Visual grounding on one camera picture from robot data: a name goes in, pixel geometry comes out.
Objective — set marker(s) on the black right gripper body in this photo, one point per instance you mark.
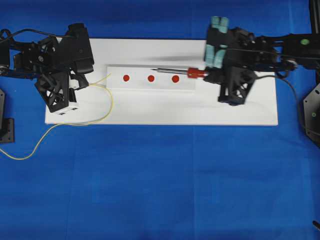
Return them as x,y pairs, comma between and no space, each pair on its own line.
235,55

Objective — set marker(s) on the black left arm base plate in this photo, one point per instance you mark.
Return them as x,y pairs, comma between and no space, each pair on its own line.
7,125

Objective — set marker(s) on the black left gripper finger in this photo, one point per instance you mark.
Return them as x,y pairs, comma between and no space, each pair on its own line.
75,50
55,91

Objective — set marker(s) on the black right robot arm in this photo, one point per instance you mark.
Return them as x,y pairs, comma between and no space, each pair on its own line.
283,54

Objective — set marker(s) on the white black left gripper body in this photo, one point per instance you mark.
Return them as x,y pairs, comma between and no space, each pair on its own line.
76,81

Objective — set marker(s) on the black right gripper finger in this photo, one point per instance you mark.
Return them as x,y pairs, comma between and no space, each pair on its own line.
236,85
216,42

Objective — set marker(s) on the red handled soldering iron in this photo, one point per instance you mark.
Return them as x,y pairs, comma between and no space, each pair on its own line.
192,73

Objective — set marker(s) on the large white foam board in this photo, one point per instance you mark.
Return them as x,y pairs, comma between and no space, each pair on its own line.
164,107

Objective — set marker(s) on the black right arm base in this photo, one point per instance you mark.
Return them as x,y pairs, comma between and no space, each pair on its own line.
311,107

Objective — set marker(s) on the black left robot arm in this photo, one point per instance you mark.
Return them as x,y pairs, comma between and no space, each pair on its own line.
23,60

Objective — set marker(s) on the blue table cloth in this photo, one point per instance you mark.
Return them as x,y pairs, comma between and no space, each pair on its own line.
125,182

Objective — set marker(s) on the small raised white board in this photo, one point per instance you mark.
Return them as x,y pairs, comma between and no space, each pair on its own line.
147,78

